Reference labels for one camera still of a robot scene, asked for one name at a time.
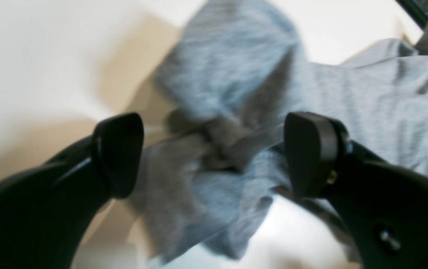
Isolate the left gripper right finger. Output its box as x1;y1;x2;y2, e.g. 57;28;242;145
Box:
284;112;428;269

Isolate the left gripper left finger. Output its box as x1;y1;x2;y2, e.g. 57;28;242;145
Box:
0;113;144;269

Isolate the grey t-shirt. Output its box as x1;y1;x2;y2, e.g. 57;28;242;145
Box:
134;0;428;269

